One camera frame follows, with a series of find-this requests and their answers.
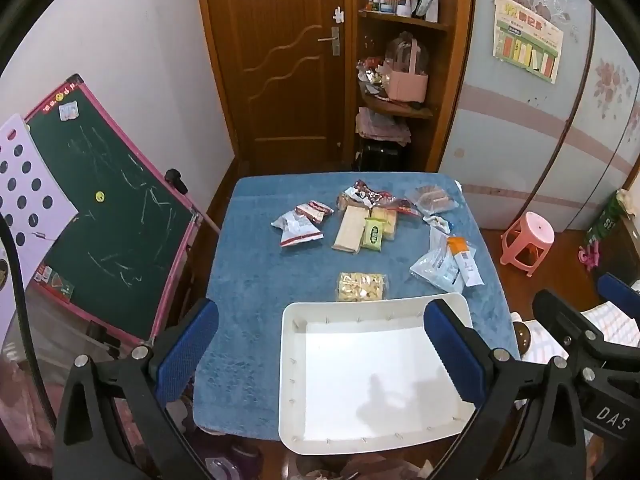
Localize blue table cloth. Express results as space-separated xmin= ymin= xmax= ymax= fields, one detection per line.
xmin=194 ymin=172 xmax=518 ymax=440

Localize brown wooden door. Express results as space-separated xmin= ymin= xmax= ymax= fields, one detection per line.
xmin=200 ymin=0 xmax=349 ymax=174

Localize red white cookie packet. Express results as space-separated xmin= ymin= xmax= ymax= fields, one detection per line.
xmin=294 ymin=200 xmax=334 ymax=224

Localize beige soda cracker pack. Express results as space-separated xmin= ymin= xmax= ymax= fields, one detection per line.
xmin=332 ymin=206 xmax=370 ymax=254

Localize yellow cracker clear pack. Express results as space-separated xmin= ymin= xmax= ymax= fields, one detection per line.
xmin=370 ymin=207 xmax=397 ymax=240

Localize clear bag yellow puffs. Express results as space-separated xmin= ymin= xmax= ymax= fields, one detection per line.
xmin=336 ymin=272 xmax=387 ymax=302

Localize pink plastic stool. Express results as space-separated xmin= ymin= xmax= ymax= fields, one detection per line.
xmin=500 ymin=211 xmax=555 ymax=278

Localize red candy clear bag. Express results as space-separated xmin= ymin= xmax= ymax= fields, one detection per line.
xmin=384 ymin=198 xmax=422 ymax=218

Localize orange white tube packet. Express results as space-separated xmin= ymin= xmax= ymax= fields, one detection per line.
xmin=447 ymin=236 xmax=484 ymax=287

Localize green pastry packet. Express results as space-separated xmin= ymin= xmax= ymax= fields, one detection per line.
xmin=360 ymin=218 xmax=386 ymax=252

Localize green bag on floor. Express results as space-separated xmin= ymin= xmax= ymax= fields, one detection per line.
xmin=586 ymin=188 xmax=634 ymax=245

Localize white dotted board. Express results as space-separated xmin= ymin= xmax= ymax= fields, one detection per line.
xmin=0 ymin=112 xmax=79 ymax=346

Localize wooden corner shelf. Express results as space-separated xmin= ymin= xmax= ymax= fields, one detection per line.
xmin=347 ymin=0 xmax=474 ymax=172

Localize black cable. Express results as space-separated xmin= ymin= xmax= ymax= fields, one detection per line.
xmin=0 ymin=213 xmax=58 ymax=430

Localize folded pink cloths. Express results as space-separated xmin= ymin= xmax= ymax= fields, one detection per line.
xmin=356 ymin=107 xmax=411 ymax=146

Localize dark red brown snack packet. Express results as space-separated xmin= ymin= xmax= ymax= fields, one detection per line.
xmin=343 ymin=180 xmax=395 ymax=209

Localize white red-striped snack bag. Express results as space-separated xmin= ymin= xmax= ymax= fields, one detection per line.
xmin=271 ymin=210 xmax=323 ymax=247

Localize pink toy on floor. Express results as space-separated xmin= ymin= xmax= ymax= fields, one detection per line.
xmin=578 ymin=240 xmax=600 ymax=272

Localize pink basket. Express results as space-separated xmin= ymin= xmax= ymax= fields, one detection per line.
xmin=381 ymin=32 xmax=428 ymax=103

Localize large white blue bag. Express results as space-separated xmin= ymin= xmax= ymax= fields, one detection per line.
xmin=410 ymin=226 xmax=464 ymax=294

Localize white plastic tray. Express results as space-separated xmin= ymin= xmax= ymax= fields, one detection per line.
xmin=278 ymin=297 xmax=475 ymax=455

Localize clear bag brown cakes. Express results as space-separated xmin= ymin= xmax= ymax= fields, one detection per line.
xmin=407 ymin=185 xmax=459 ymax=217

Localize green chalkboard pink frame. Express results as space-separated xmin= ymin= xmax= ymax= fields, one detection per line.
xmin=25 ymin=75 xmax=200 ymax=344

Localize wall calendar poster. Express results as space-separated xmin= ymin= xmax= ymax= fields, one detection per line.
xmin=492 ymin=0 xmax=564 ymax=84

